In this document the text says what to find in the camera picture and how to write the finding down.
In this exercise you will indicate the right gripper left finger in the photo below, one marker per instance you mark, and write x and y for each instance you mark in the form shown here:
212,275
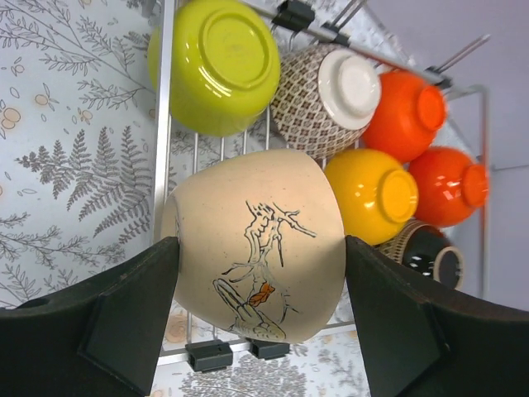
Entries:
99,337

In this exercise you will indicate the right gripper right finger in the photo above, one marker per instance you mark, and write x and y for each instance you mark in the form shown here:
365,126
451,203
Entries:
421,338

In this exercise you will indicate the beige bowl with drawing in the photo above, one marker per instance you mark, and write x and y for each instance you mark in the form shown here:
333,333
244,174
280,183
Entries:
262,245

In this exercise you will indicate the metal dish rack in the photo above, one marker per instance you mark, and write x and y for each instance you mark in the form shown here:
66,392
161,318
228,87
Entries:
295,18

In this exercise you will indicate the black brown bowl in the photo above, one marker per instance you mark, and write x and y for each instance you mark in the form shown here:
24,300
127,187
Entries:
421,247

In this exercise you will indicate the yellow bowl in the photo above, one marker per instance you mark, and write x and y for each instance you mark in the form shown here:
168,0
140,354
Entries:
375,194

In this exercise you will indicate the orange bowl rear right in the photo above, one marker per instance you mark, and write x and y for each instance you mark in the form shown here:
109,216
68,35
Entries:
451,186

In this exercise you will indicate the orange bowl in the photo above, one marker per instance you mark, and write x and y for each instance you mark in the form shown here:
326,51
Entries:
451,186
410,113

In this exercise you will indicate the orange bowl rear left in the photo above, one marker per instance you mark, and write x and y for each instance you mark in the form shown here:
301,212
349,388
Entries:
410,113

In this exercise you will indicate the brown patterned white bowl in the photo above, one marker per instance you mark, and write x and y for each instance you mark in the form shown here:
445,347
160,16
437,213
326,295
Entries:
326,99

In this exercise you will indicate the floral table mat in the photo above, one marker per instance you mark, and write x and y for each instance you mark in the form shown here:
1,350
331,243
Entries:
77,176

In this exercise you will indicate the lime green bowl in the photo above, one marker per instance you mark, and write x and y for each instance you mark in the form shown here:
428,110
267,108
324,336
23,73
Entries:
225,67

